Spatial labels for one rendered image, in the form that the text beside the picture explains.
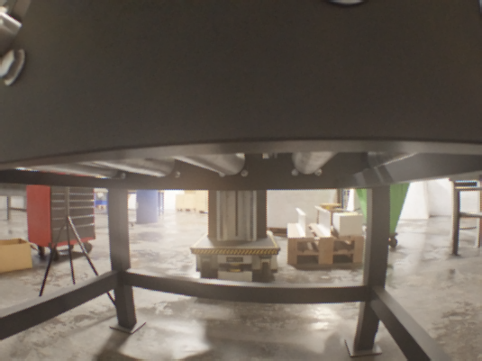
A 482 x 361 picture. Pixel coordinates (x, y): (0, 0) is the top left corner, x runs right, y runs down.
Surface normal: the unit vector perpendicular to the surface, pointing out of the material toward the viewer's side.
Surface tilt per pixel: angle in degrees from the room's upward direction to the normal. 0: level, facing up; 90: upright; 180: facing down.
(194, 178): 90
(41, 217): 90
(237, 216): 90
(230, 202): 90
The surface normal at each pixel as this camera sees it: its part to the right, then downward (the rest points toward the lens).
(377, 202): -0.18, -0.05
